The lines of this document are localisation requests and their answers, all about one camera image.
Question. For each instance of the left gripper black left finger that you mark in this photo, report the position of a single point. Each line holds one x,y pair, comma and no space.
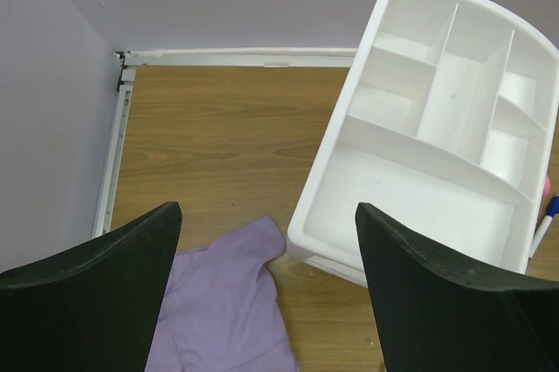
93,307

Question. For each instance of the white plastic drawer organizer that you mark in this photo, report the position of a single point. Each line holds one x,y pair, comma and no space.
445,122

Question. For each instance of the blue cap white marker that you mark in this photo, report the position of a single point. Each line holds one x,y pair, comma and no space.
550,213

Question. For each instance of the pink cap pencil tube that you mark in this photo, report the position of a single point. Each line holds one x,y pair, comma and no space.
547,186

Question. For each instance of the white metal table rail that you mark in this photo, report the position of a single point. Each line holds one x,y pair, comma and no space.
130,61

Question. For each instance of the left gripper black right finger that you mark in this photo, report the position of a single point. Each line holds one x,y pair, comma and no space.
437,309

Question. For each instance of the purple cloth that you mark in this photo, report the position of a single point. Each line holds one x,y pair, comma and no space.
220,310

